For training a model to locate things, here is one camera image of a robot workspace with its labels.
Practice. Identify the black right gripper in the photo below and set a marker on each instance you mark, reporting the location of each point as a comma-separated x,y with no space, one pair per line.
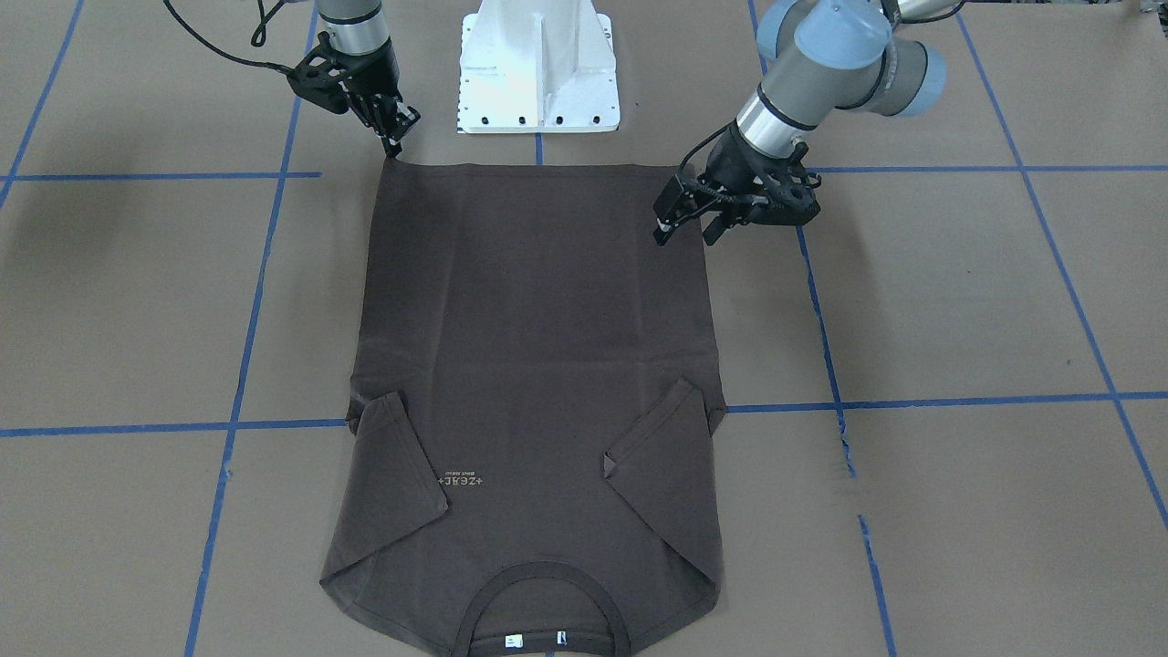
371,78

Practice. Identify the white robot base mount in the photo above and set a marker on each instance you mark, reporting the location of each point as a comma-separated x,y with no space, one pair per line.
537,67

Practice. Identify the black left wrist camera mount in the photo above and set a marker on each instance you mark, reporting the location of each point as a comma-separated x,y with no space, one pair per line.
788,188

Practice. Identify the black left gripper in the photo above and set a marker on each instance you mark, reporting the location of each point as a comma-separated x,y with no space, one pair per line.
727,164

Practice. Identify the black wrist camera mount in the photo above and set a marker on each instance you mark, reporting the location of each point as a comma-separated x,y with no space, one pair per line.
321,75
788,188

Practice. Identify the dark brown t-shirt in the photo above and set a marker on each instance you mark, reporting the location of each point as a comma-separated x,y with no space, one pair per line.
534,398

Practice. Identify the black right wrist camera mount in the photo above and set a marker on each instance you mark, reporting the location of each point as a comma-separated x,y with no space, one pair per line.
321,75

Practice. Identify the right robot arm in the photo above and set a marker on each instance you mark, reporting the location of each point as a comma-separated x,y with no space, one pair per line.
356,27

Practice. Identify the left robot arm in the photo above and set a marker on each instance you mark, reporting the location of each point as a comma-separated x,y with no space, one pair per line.
821,56

